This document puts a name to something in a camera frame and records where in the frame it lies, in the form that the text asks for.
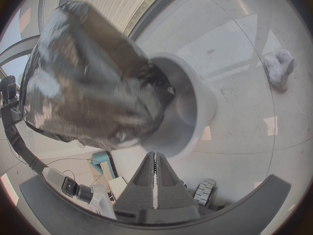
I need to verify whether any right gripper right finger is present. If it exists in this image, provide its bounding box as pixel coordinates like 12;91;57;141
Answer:
156;151;201;217

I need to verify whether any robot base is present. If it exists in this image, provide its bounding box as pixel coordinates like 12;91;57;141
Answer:
43;167;218;220

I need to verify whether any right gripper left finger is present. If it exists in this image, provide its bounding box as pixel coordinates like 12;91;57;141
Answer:
114;151;155;212

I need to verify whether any black plastic bag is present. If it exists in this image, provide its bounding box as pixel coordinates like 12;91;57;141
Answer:
20;0;177;152

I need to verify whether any crumpled white paper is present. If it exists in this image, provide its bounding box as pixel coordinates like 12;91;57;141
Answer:
263;48;295;91

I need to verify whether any white trash bin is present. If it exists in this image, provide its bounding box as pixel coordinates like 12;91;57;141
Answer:
139;52;218;159

